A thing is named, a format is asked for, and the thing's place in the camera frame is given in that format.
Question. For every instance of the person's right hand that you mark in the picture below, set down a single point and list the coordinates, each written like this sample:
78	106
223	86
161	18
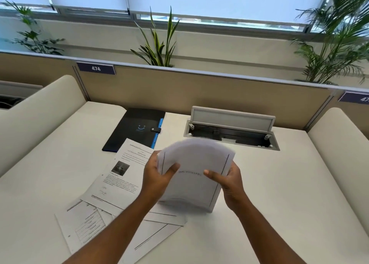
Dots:
230	186

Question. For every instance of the person's left hand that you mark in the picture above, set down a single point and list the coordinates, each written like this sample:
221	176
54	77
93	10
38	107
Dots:
152	177

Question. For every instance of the person's right thumb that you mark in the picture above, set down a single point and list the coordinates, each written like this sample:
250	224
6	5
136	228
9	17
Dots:
212	176

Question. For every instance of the person's left thumb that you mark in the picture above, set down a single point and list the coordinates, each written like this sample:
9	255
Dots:
171	170

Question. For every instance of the stack of white papers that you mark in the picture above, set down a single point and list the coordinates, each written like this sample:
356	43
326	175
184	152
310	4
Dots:
193	171

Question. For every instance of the person's right forearm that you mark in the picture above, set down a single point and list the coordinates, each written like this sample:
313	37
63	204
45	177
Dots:
265	232

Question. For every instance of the person's left forearm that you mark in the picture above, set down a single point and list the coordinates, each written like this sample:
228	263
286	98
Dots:
115	229

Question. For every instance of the printed sheet with photo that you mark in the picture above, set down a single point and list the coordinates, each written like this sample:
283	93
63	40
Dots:
124	174

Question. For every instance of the black document folder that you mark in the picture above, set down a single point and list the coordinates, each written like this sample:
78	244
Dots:
134	129

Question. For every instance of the white sheet with black lines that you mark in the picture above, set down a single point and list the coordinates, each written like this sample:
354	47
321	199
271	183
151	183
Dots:
155	229

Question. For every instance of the beige desk partition panel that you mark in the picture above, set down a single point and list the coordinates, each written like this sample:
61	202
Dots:
184	90

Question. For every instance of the printed sheet with table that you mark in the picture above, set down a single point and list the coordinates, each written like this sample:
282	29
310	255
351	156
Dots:
83	223

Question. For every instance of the dark blue number sign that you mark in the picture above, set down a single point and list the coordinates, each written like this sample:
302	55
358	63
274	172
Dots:
356	97
96	68

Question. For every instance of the snake plant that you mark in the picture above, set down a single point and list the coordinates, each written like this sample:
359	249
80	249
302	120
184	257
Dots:
157	41

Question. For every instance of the cream curved side divider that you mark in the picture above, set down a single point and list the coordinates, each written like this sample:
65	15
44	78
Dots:
31	119
343	160

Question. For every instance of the palm plant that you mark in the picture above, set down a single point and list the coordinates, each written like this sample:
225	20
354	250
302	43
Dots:
334	36

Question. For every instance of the leafy green plant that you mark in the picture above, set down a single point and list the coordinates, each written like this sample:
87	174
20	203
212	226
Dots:
31	30

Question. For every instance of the grey window frame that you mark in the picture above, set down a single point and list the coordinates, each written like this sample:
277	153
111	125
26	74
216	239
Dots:
161	15

